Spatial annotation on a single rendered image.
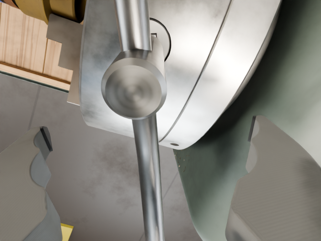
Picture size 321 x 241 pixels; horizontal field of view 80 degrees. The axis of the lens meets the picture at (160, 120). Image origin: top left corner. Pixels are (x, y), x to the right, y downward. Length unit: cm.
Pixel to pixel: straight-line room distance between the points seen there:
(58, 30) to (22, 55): 28
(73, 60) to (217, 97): 20
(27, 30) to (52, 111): 108
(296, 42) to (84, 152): 157
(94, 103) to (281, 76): 16
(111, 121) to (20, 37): 40
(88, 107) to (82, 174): 159
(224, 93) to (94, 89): 11
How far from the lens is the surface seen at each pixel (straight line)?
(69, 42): 29
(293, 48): 20
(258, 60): 22
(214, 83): 16
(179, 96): 16
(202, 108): 17
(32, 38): 56
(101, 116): 20
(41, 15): 31
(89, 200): 193
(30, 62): 57
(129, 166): 166
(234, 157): 21
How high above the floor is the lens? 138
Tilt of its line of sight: 69 degrees down
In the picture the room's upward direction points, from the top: 168 degrees clockwise
